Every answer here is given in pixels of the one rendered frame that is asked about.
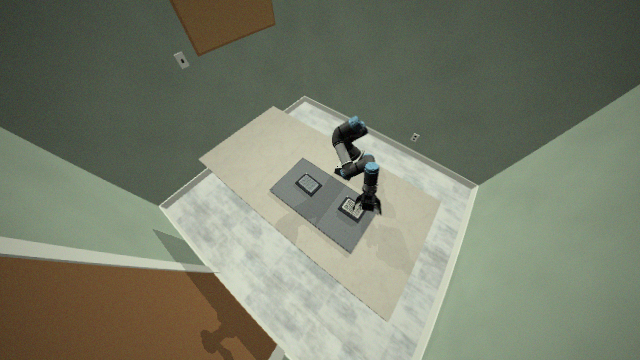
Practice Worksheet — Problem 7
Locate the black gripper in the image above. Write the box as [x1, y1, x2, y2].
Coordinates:
[353, 186, 382, 215]

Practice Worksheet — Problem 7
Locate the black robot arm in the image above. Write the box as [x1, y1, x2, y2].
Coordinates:
[332, 116, 379, 192]

